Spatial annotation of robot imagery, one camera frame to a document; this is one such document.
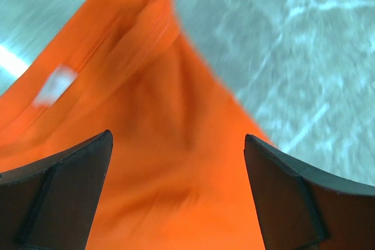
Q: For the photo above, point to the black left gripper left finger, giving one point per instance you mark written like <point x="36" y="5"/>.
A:
<point x="51" y="203"/>

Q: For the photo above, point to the orange t shirt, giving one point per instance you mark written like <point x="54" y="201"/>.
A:
<point x="177" y="177"/>

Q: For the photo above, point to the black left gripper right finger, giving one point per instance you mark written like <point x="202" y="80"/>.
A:
<point x="302" y="207"/>

